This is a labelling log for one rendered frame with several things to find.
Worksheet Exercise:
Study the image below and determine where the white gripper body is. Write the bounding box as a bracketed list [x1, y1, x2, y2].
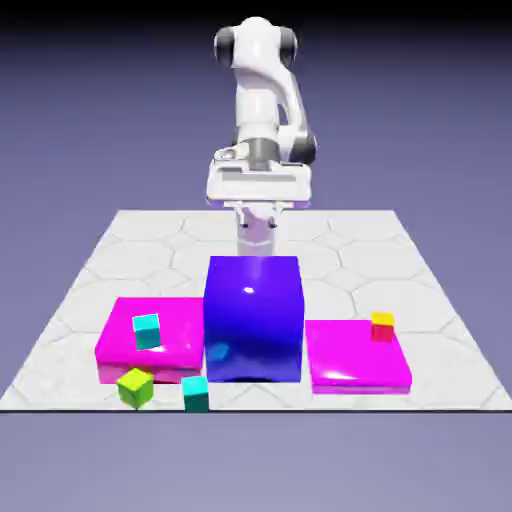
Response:
[205, 158, 314, 210]

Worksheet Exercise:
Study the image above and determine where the small cyan cube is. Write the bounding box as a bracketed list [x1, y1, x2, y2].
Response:
[180, 375, 211, 414]
[131, 313, 162, 352]

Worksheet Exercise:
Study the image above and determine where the small green cube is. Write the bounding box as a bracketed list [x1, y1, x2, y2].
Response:
[116, 367, 156, 410]

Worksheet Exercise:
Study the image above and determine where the large blue box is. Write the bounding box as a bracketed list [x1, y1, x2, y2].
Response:
[202, 255, 306, 384]

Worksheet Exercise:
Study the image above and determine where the large magenta box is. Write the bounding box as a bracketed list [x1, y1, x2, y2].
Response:
[304, 318, 414, 396]
[94, 296, 207, 386]

